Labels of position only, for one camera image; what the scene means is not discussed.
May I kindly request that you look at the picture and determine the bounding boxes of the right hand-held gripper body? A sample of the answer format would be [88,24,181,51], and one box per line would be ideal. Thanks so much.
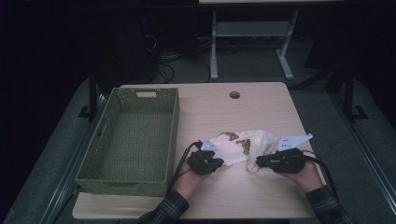
[269,133,314,175]

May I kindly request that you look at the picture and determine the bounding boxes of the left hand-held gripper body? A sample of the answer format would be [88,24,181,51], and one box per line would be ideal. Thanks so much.
[186,136,220,176]

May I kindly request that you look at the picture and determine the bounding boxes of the white stained cloth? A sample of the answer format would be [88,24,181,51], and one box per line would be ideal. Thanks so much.
[206,129,280,175]

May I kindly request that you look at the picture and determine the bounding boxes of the green woven basket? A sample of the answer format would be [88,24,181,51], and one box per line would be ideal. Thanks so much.
[74,87,181,198]

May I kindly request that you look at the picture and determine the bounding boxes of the person's right hand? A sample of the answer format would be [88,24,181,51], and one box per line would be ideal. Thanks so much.
[279,161,325,194]

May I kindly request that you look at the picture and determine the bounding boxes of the person's left hand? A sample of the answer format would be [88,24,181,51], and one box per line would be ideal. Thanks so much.
[172,161,210,201]

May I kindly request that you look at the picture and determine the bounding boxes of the black metal stand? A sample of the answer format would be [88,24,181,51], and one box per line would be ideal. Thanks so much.
[78,69,105,121]
[341,66,370,123]

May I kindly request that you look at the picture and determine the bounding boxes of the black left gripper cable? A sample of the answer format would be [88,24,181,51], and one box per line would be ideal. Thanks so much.
[165,140,204,196]

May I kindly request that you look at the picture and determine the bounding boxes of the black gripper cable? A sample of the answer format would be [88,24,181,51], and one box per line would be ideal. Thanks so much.
[301,149,340,199]
[165,140,204,196]

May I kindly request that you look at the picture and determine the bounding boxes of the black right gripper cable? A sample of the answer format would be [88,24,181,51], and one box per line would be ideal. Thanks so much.
[301,149,340,199]

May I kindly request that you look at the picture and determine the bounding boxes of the aluminium rail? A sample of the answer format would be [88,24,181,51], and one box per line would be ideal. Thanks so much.
[39,92,109,224]
[329,92,396,217]

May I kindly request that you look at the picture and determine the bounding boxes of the bundle of floor cables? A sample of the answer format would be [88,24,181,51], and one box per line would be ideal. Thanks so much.
[141,18,213,85]

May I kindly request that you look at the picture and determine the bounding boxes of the white metal table frame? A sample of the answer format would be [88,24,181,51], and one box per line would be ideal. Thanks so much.
[208,8,301,81]

